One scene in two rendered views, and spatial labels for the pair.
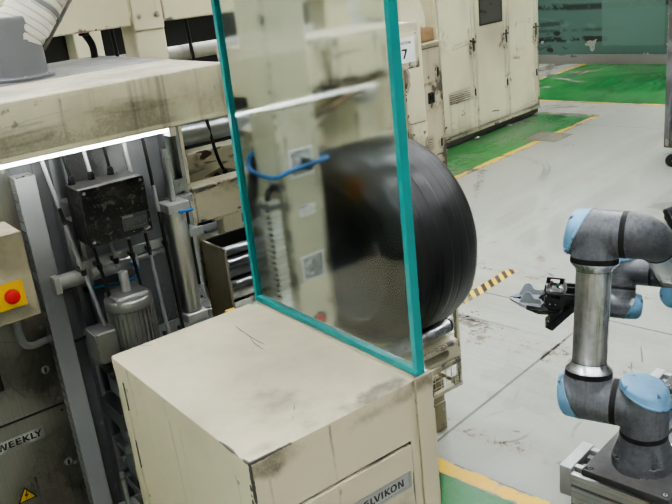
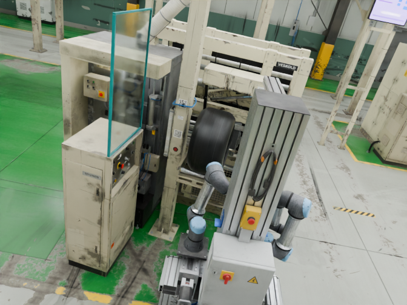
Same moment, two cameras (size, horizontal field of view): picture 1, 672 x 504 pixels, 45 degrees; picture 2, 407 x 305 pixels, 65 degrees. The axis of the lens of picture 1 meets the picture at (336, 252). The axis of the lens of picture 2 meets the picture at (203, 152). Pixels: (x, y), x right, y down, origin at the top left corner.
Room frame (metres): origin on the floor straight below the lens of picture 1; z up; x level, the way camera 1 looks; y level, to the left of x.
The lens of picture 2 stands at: (0.38, -1.90, 2.50)
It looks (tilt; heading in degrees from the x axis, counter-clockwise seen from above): 29 degrees down; 44
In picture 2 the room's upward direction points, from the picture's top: 12 degrees clockwise
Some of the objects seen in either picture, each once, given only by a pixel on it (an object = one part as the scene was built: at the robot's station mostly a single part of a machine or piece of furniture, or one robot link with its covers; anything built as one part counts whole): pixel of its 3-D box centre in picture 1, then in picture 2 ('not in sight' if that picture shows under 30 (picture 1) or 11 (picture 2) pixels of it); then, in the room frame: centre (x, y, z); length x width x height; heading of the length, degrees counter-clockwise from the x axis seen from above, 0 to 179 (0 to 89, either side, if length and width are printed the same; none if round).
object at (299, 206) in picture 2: not in sight; (289, 229); (2.11, -1.19, 1.09); 0.15 x 0.12 x 0.55; 109
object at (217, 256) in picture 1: (245, 279); (192, 132); (2.45, 0.30, 1.05); 0.20 x 0.15 x 0.30; 126
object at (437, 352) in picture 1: (407, 363); (196, 180); (2.15, -0.18, 0.83); 0.36 x 0.09 x 0.06; 126
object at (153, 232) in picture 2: not in sight; (164, 228); (2.10, 0.10, 0.02); 0.27 x 0.27 x 0.04; 36
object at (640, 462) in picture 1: (643, 445); (194, 239); (1.71, -0.71, 0.77); 0.15 x 0.15 x 0.10
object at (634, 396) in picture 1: (641, 404); (197, 227); (1.72, -0.71, 0.88); 0.13 x 0.12 x 0.14; 58
